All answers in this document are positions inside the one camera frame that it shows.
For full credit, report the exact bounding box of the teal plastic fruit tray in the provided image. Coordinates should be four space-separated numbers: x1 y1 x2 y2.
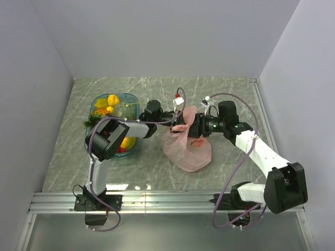
84 93 140 158

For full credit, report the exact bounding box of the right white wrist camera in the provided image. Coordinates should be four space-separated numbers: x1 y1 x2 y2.
200 96 214 116

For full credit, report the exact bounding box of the netted cantaloupe melon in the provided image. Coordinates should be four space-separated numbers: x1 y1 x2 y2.
113 102 137 120

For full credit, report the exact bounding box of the pink plastic bag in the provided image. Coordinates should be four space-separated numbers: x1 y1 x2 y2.
161 106 212 173

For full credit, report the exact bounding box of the green pineapple crown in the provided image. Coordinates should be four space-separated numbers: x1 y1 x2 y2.
83 114 102 129

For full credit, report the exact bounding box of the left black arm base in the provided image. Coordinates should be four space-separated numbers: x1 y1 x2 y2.
74 194 122 226

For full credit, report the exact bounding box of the small yellow knobbly fruit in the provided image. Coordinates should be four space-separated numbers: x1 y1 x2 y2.
107 94 120 107

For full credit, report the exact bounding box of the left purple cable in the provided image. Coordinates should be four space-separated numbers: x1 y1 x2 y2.
87 87 187 233

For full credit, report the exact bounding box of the yellow star fruit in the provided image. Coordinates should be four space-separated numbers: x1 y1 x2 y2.
94 98 109 109

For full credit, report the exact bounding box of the aluminium mounting rail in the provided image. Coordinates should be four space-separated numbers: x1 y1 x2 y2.
28 190 219 214

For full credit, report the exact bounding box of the purple cable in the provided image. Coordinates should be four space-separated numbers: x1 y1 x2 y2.
211 93 267 229
87 87 187 233

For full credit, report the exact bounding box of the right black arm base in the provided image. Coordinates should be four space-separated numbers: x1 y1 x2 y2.
209 193 256 226

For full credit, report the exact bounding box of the orange pineapple body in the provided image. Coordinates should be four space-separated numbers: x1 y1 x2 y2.
91 108 109 117

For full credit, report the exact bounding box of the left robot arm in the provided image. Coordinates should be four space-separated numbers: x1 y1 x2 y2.
83 98 185 210

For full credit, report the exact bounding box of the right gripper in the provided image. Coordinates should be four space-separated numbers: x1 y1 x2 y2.
183 113 226 139

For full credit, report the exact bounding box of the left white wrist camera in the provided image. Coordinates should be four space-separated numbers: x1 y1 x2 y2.
173 94 184 112

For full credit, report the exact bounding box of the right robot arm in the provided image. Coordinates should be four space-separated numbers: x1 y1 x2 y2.
189 101 308 214

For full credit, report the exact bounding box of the orange mango at tray bottom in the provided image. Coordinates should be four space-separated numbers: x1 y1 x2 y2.
120 137 137 151

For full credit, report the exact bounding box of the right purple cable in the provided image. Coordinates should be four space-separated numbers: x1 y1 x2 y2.
211 93 267 229

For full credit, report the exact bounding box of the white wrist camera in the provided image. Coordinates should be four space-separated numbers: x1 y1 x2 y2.
173 94 184 112
200 96 214 116

